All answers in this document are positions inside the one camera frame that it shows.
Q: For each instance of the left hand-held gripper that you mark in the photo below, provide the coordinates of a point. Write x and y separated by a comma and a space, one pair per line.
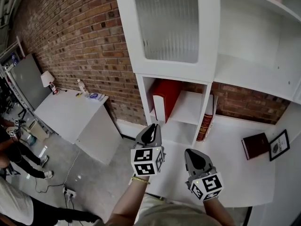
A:
143, 160

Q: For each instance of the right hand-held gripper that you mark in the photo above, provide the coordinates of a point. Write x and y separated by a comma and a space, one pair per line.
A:
207, 185

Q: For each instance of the red hardcover book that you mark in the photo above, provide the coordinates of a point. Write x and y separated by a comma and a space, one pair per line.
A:
168, 98

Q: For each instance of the person's left forearm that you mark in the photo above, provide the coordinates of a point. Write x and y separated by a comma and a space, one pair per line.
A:
127, 204

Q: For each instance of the person's right forearm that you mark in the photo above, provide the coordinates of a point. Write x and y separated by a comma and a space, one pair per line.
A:
217, 213

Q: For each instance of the white table top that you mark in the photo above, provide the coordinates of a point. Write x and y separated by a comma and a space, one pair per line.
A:
223, 168

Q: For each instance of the red book with gold spine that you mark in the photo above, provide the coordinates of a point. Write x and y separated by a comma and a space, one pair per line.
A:
204, 128

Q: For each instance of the dark maroon book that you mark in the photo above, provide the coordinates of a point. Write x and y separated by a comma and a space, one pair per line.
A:
256, 146

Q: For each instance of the small white side desk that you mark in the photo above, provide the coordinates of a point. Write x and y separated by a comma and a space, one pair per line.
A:
70, 119

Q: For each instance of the white desk hutch shelving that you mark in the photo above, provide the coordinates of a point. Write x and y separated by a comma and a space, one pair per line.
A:
247, 67

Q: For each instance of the person's grey shirt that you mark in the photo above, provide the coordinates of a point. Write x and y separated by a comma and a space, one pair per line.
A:
174, 213

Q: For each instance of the blue and white packet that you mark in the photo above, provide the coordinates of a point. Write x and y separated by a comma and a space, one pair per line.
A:
96, 96

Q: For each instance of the yellow pen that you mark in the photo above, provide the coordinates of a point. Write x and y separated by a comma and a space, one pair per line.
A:
79, 94

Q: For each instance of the clear water bottle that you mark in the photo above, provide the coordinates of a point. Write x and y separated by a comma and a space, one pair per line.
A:
82, 88

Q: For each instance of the white power strip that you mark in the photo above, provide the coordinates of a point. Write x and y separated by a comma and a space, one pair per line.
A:
69, 193

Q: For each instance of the red label bottle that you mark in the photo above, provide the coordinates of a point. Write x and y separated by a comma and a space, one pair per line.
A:
53, 88

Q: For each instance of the white trash bin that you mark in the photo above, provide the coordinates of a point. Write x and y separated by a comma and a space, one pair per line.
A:
37, 129

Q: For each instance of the teal plastic item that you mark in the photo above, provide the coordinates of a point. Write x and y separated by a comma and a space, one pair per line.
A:
33, 140

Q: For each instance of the white frosted glass cabinet door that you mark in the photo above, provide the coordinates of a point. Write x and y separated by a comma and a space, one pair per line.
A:
169, 25

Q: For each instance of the white table lamp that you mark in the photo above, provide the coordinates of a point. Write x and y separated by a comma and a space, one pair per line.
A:
47, 78

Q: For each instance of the grey cabinet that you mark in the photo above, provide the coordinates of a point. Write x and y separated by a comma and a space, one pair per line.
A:
28, 81

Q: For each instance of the white metal rack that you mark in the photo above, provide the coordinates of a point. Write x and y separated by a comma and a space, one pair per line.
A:
13, 53

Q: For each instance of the white low wall panel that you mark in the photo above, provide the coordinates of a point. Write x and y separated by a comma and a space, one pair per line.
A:
131, 129

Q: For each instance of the black picture frame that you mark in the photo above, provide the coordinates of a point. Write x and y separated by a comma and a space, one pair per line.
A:
279, 145

